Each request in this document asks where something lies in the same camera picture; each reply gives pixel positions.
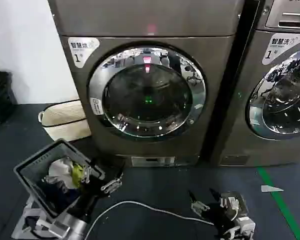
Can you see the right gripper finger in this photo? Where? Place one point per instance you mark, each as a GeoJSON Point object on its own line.
{"type": "Point", "coordinates": [219, 198]}
{"type": "Point", "coordinates": [198, 205]}

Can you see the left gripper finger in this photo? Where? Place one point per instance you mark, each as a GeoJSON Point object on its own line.
{"type": "Point", "coordinates": [87, 173]}
{"type": "Point", "coordinates": [112, 185]}

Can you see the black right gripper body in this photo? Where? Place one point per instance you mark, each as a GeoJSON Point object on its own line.
{"type": "Point", "coordinates": [222, 217]}

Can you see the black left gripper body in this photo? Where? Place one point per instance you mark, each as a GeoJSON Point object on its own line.
{"type": "Point", "coordinates": [90, 192]}

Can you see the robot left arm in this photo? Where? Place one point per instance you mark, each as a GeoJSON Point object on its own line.
{"type": "Point", "coordinates": [70, 226]}

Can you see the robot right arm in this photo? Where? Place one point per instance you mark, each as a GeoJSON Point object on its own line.
{"type": "Point", "coordinates": [242, 223]}

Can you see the green cloth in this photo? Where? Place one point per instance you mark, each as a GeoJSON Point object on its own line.
{"type": "Point", "coordinates": [77, 173]}

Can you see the white cloth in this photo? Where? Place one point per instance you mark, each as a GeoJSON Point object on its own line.
{"type": "Point", "coordinates": [61, 170]}

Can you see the dark blue garment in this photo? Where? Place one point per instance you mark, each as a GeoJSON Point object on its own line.
{"type": "Point", "coordinates": [57, 197]}

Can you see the white paper scrap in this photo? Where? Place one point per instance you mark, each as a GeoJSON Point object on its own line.
{"type": "Point", "coordinates": [270, 188]}

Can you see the grey plastic laundry basket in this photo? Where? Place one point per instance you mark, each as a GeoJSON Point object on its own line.
{"type": "Point", "coordinates": [35, 165]}

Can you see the white woven basket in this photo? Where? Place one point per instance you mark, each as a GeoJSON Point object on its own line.
{"type": "Point", "coordinates": [65, 120]}

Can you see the green floor tape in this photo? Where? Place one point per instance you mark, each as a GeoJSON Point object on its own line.
{"type": "Point", "coordinates": [280, 197]}

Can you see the round glass dryer door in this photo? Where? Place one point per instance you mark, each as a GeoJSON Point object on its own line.
{"type": "Point", "coordinates": [146, 90]}

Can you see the black bin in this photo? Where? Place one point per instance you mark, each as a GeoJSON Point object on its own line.
{"type": "Point", "coordinates": [1, 95]}

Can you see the round chrome-rimmed glass door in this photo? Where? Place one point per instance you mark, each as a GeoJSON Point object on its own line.
{"type": "Point", "coordinates": [285, 100]}

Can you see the grey dryer with number sticker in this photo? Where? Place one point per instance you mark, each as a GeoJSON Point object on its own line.
{"type": "Point", "coordinates": [150, 20]}

